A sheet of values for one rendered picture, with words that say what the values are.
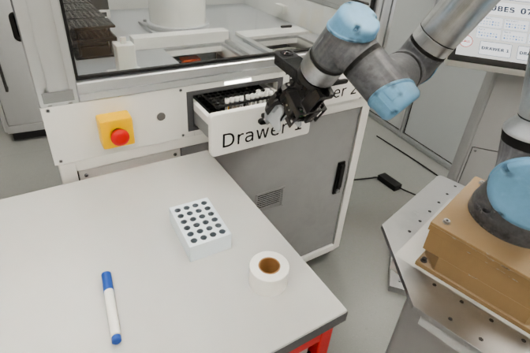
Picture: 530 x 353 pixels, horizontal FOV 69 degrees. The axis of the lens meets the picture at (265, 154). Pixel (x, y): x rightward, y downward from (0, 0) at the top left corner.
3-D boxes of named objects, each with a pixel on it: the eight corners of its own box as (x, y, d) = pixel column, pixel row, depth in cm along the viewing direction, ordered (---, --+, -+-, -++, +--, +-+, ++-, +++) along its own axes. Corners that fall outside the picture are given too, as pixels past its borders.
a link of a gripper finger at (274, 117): (264, 143, 88) (285, 121, 81) (255, 120, 90) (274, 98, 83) (275, 140, 90) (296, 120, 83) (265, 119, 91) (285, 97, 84)
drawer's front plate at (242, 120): (308, 133, 106) (314, 96, 100) (211, 157, 92) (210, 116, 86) (304, 130, 107) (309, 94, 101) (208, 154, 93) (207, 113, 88)
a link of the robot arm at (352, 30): (366, 44, 58) (330, 3, 59) (330, 86, 67) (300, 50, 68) (394, 29, 62) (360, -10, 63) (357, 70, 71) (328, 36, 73)
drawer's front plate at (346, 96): (360, 98, 130) (367, 65, 124) (289, 113, 116) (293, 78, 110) (357, 95, 131) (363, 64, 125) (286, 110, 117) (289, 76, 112)
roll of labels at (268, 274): (241, 288, 67) (242, 273, 65) (257, 261, 73) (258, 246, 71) (279, 302, 65) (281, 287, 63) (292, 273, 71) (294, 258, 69)
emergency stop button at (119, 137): (131, 145, 88) (128, 129, 86) (113, 149, 86) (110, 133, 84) (128, 139, 90) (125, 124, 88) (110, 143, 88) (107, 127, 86)
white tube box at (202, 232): (231, 247, 76) (231, 233, 74) (190, 262, 72) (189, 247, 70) (207, 210, 85) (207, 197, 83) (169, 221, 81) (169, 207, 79)
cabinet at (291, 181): (341, 256, 178) (378, 96, 136) (110, 362, 130) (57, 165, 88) (244, 157, 246) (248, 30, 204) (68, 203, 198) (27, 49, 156)
